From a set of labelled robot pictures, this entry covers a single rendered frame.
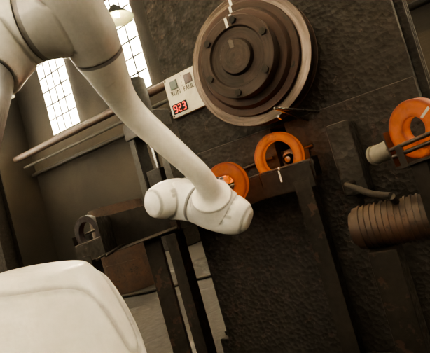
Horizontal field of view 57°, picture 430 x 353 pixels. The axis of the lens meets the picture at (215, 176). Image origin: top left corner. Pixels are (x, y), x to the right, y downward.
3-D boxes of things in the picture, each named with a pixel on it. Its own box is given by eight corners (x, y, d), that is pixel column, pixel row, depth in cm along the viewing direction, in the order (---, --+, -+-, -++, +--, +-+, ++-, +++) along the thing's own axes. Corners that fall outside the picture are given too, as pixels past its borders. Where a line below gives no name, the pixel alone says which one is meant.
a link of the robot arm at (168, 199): (169, 206, 122) (205, 217, 116) (134, 218, 109) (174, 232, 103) (172, 171, 119) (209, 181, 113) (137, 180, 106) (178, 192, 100)
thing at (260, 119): (220, 142, 160) (188, 31, 162) (334, 100, 135) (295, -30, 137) (211, 142, 154) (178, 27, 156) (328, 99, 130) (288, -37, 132)
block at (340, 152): (351, 192, 139) (332, 127, 140) (375, 187, 134) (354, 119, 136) (344, 197, 129) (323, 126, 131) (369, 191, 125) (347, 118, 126)
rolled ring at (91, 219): (92, 211, 196) (97, 209, 198) (70, 221, 205) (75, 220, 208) (104, 246, 194) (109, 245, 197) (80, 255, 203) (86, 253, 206)
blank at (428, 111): (427, 168, 105) (419, 171, 104) (386, 130, 114) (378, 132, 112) (463, 122, 94) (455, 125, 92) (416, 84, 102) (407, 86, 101)
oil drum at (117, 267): (135, 280, 459) (115, 205, 463) (174, 274, 428) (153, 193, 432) (95, 299, 408) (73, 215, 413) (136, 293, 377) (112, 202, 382)
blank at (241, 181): (202, 174, 146) (198, 174, 143) (237, 153, 139) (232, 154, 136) (222, 211, 144) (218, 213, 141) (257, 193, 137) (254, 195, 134)
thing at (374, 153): (384, 163, 119) (377, 144, 120) (407, 154, 111) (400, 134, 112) (370, 167, 117) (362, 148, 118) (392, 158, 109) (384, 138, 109)
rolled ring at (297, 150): (300, 129, 137) (303, 128, 140) (251, 134, 147) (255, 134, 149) (304, 182, 139) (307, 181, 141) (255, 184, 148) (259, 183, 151)
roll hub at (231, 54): (220, 110, 147) (199, 38, 148) (289, 81, 132) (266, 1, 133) (212, 109, 142) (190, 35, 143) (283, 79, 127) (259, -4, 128)
